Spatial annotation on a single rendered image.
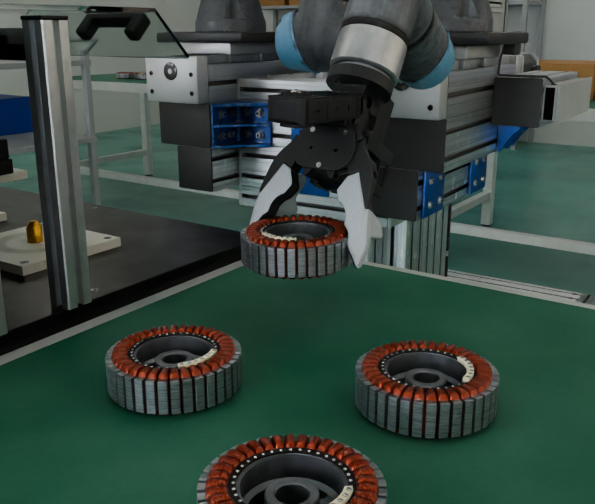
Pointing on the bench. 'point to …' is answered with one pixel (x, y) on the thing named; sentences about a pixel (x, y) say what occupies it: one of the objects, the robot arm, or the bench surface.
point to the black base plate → (100, 269)
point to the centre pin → (34, 232)
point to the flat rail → (0, 44)
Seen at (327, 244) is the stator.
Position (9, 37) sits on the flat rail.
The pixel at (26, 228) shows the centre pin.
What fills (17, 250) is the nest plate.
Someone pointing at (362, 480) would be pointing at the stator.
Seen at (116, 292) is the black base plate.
